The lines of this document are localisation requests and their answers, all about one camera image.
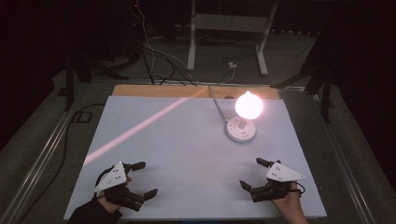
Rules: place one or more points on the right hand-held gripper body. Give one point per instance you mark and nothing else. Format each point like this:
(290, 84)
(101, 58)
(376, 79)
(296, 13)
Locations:
(281, 174)

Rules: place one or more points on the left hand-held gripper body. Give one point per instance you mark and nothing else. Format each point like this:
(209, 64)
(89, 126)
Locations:
(112, 178)

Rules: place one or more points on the person's left hand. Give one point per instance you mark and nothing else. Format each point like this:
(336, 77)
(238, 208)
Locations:
(109, 206)

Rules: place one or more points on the person's right hand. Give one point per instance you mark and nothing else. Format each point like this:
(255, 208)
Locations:
(292, 208)

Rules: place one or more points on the white round power socket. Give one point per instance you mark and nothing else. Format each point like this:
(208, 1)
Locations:
(241, 132)

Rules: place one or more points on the white table mat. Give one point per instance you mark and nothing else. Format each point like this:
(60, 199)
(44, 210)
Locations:
(186, 161)

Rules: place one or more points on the glowing round bulb lamp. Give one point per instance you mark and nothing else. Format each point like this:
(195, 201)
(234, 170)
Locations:
(248, 105)

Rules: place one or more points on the black floor box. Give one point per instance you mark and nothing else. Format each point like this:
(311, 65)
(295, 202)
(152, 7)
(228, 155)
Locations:
(82, 117)

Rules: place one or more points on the wooden table board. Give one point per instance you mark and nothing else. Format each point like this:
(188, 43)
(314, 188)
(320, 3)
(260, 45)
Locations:
(155, 91)

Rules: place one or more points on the black stand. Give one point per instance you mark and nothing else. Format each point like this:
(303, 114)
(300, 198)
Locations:
(77, 71)
(320, 77)

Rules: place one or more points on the white plug adapter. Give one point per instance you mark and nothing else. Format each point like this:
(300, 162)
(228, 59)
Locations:
(232, 65)

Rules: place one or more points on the white metal stand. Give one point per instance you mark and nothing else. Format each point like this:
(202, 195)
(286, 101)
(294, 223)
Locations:
(230, 23)

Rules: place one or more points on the aluminium floor rail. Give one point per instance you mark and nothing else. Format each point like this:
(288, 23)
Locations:
(339, 155)
(40, 158)

